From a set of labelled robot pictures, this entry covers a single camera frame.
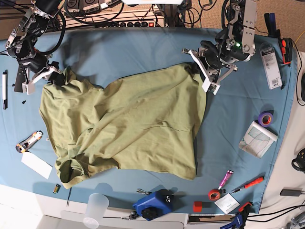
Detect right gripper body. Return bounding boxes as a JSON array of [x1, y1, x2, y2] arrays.
[[18, 56, 62, 83]]

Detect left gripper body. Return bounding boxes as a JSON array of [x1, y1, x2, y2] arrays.
[[182, 46, 238, 83]]

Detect olive green t-shirt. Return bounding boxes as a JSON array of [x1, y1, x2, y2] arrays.
[[39, 63, 206, 189]]

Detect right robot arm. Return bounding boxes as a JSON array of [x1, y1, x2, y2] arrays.
[[4, 0, 66, 92]]

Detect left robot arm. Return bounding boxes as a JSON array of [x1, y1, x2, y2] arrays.
[[182, 0, 257, 94]]

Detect black and white marker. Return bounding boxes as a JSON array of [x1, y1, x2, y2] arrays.
[[2, 71, 8, 110]]

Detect clear plastic package box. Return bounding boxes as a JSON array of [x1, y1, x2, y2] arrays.
[[260, 42, 283, 90]]

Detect black power strip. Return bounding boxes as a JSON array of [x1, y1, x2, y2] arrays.
[[119, 21, 155, 27]]

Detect purple tape roll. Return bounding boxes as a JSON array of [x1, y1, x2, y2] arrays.
[[258, 110, 274, 127]]

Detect blue black clamp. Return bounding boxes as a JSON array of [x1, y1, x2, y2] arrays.
[[264, 13, 281, 39]]

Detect orange grey utility knife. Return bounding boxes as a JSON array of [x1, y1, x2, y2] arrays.
[[15, 130, 43, 153]]

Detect rolled printed paper sheet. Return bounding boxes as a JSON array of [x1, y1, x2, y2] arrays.
[[239, 121, 278, 158]]

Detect orange black clamp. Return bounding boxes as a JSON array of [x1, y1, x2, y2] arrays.
[[282, 38, 293, 64]]

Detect light blue table cloth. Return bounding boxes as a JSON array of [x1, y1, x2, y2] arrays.
[[0, 28, 298, 213]]

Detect white paper card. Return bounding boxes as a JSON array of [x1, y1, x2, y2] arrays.
[[21, 151, 52, 179]]

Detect pink glue tube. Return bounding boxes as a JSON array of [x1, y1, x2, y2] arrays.
[[218, 170, 234, 190]]

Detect small green battery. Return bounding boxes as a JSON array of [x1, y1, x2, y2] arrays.
[[53, 184, 61, 194]]

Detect red tape roll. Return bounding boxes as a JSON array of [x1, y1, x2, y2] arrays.
[[208, 189, 222, 201]]

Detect black tweezers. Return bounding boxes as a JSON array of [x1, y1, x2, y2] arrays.
[[66, 188, 72, 207]]

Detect white square paper note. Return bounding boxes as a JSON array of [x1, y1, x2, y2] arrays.
[[215, 193, 240, 214]]

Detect red cube block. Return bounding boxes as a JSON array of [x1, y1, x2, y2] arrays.
[[193, 201, 203, 212]]

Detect translucent plastic cup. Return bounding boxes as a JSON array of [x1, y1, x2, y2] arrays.
[[83, 193, 109, 229]]

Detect blue plastic clamp device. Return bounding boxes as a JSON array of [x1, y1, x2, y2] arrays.
[[131, 188, 173, 221]]

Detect black power adapter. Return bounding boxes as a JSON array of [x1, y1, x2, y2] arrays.
[[280, 189, 304, 197]]

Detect blue orange spring clamp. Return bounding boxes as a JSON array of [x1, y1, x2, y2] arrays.
[[220, 202, 252, 229]]

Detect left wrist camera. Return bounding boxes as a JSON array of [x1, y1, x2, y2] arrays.
[[202, 78, 220, 95]]

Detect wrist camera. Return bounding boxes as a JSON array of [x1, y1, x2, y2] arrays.
[[202, 78, 220, 95], [22, 82, 35, 95]]

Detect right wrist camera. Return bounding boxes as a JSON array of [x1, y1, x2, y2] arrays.
[[22, 82, 35, 95]]

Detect orange handled screwdriver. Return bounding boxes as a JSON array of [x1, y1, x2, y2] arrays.
[[230, 177, 264, 194]]

